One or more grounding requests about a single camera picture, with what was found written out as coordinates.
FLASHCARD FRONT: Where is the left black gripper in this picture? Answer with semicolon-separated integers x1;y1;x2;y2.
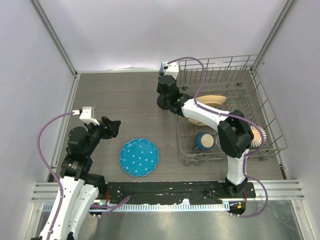
84;116;121;155

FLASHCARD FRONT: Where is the phone with light blue case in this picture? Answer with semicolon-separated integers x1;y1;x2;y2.
159;61;167;75

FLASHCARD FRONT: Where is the black phone stand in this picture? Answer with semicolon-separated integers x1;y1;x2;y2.
156;75;173;110

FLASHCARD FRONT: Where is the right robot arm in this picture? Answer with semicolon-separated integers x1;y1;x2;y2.
157;75;254;198

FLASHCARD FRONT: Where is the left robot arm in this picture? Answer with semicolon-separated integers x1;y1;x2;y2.
37;116;121;240

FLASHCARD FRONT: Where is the blue polka dot plate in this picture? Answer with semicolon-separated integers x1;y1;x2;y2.
118;138;160;177

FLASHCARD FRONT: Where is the beige plate front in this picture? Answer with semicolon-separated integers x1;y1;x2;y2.
187;118;206;126

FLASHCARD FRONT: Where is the beige plate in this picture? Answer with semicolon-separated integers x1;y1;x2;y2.
196;94;227;108
187;118;206;126

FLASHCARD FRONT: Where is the beige plate rear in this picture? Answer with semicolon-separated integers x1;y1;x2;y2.
196;94;227;108

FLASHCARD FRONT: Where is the blue mug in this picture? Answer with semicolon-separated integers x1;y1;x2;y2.
193;132;215;151

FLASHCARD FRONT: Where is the clear glass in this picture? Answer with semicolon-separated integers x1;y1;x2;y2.
215;135;221;148

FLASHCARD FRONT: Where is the white ribbed cup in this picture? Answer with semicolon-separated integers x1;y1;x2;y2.
250;125;267;148

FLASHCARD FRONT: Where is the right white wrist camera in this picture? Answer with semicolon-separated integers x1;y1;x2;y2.
163;62;180;80

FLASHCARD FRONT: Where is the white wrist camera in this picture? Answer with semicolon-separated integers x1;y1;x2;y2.
71;106;100;126
163;62;180;80

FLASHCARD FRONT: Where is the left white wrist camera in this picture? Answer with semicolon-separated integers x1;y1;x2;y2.
71;106;100;126

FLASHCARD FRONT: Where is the metal wire dish rack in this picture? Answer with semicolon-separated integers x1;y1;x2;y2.
177;54;287;165

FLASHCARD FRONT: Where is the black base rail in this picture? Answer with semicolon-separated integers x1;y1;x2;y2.
97;181;256;205

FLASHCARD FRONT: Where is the white cable duct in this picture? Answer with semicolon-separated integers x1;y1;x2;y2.
43;202;230;212

